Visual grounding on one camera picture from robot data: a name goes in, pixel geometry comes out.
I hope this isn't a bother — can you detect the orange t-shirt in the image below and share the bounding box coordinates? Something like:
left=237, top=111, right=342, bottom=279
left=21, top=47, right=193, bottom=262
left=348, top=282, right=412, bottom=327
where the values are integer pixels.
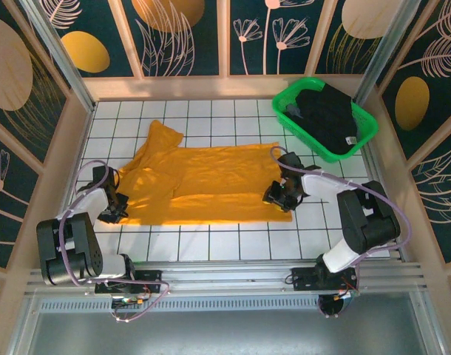
left=115, top=119, right=294, bottom=227

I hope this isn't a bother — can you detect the grey cloth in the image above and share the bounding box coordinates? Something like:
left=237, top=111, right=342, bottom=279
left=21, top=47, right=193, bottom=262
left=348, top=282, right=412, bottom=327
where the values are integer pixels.
left=284, top=104, right=305, bottom=120

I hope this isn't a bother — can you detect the black t-shirt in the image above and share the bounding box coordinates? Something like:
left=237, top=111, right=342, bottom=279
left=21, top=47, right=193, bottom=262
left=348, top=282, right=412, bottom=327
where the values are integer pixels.
left=293, top=84, right=360, bottom=156

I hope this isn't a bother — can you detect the green plastic basket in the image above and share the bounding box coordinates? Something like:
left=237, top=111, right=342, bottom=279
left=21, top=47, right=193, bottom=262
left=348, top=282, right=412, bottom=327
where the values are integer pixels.
left=271, top=77, right=380, bottom=163

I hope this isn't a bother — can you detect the grey metal sheet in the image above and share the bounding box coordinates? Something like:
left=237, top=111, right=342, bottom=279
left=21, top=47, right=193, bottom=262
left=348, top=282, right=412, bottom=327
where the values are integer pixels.
left=25, top=291, right=441, bottom=355

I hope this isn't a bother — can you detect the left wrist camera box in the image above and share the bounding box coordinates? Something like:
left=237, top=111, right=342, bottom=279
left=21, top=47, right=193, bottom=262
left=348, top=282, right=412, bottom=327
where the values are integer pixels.
left=107, top=191, right=130, bottom=212

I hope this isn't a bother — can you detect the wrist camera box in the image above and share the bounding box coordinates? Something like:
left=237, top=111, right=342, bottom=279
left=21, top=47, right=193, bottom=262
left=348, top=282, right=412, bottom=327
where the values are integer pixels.
left=107, top=191, right=130, bottom=212
left=262, top=180, right=285, bottom=204

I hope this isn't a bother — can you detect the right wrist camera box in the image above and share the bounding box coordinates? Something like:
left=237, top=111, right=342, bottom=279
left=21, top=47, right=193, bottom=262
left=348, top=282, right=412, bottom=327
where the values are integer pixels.
left=262, top=180, right=285, bottom=204

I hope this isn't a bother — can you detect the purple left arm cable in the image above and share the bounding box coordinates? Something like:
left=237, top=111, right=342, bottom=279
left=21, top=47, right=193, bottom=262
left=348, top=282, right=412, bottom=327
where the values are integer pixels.
left=58, top=160, right=170, bottom=323

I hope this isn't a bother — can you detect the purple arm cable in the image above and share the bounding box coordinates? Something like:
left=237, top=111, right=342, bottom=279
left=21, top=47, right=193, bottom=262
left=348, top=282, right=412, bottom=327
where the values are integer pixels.
left=270, top=146, right=413, bottom=320
left=58, top=160, right=170, bottom=323

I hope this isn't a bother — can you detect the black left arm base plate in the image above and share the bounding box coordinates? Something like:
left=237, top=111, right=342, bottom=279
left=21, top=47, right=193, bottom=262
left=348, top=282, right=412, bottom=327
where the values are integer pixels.
left=94, top=268, right=164, bottom=296

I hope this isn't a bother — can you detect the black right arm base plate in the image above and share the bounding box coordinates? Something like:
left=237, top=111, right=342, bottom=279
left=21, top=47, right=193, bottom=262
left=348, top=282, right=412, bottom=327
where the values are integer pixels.
left=285, top=266, right=359, bottom=294

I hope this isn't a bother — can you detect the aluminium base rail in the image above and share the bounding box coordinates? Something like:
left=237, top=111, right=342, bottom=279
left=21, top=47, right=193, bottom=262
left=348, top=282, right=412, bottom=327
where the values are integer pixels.
left=24, top=260, right=430, bottom=297

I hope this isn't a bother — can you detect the grey slotted cable duct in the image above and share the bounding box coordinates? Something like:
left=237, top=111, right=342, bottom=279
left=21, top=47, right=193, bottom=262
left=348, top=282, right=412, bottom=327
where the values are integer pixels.
left=38, top=298, right=322, bottom=313

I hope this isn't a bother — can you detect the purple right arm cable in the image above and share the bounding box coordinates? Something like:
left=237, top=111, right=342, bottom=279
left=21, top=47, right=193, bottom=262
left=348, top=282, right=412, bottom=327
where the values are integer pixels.
left=270, top=146, right=413, bottom=320

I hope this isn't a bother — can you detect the aluminium frame post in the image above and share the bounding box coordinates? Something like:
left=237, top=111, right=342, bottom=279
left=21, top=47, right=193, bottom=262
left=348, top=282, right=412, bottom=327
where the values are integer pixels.
left=352, top=0, right=423, bottom=109
left=19, top=0, right=98, bottom=112

